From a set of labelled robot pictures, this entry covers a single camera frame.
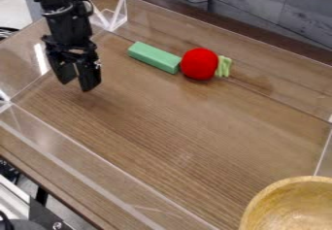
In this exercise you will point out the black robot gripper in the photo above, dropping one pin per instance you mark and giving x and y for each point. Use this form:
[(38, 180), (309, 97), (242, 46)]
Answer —
[(68, 45)]

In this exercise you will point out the red round fruit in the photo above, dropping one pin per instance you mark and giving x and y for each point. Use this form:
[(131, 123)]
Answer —
[(199, 63)]

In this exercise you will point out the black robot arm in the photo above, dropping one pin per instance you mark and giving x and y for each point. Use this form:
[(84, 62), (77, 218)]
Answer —
[(71, 51)]

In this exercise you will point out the green rectangular block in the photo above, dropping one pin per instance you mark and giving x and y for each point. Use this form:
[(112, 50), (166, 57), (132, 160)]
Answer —
[(155, 57)]

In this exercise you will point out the light green small toy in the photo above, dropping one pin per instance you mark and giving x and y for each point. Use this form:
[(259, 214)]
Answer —
[(223, 66)]

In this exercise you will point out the wooden bowl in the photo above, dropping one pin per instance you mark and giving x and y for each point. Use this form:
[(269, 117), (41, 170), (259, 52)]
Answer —
[(291, 204)]

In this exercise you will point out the clear acrylic corner bracket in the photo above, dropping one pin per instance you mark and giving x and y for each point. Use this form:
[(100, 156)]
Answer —
[(108, 20)]

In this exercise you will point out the clear acrylic tray enclosure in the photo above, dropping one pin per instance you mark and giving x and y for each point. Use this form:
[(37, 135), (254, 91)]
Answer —
[(155, 151)]

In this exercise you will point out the black metal base plate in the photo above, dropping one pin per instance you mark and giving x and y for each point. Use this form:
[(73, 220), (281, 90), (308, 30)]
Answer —
[(41, 216)]

